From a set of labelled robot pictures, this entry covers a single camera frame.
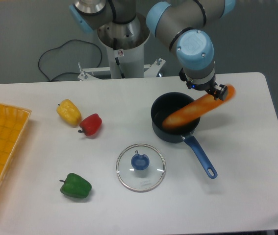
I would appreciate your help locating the dark pot with blue handle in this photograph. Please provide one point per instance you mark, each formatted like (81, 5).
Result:
(167, 104)

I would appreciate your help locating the green bell pepper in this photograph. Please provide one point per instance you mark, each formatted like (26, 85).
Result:
(75, 186)

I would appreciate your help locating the long orange baguette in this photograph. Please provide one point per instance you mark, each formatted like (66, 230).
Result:
(195, 109)

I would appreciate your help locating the red bell pepper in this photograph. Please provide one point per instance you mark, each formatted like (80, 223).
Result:
(90, 125)

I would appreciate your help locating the yellow bell pepper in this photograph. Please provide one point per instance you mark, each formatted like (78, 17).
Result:
(69, 112)

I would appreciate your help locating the glass lid with blue knob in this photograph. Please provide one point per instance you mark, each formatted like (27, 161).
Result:
(140, 167)

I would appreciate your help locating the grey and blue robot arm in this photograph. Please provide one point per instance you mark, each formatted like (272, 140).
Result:
(123, 10)

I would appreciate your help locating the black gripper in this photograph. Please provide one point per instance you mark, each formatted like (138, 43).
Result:
(207, 83)

